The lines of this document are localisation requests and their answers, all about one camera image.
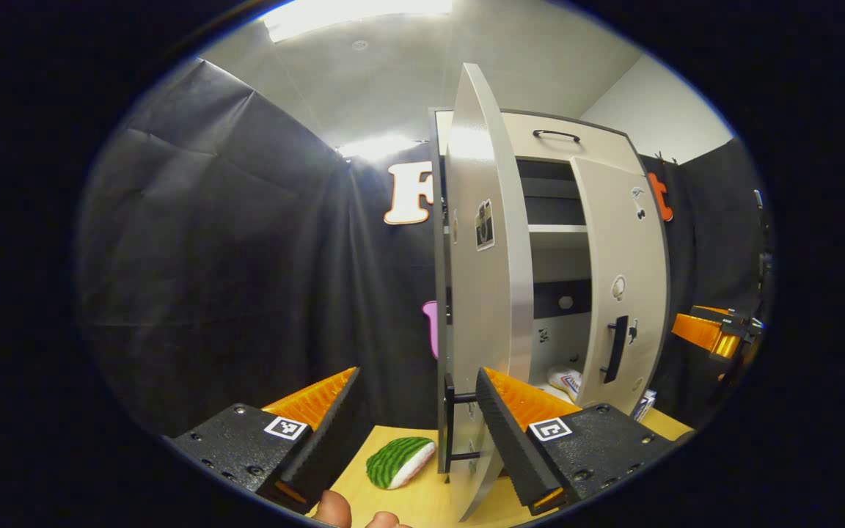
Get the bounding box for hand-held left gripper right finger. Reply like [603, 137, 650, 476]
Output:
[474, 367, 680, 516]

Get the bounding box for black backdrop cloth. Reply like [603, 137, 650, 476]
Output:
[78, 57, 442, 441]
[646, 136, 772, 426]

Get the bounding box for watermelon slice plush toy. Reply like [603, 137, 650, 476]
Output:
[365, 437, 436, 490]

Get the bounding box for white striped canvas shoe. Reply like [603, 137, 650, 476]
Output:
[546, 365, 585, 400]

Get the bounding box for white cabinet door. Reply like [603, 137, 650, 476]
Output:
[569, 155, 670, 419]
[434, 62, 535, 523]

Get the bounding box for white shoe cabinet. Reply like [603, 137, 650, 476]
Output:
[430, 109, 669, 441]

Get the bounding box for black door handle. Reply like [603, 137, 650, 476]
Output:
[442, 373, 480, 474]
[600, 315, 629, 384]

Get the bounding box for white cabinet drawer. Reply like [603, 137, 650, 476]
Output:
[434, 110, 643, 177]

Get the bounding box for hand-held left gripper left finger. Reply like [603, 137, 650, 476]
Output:
[162, 367, 362, 514]

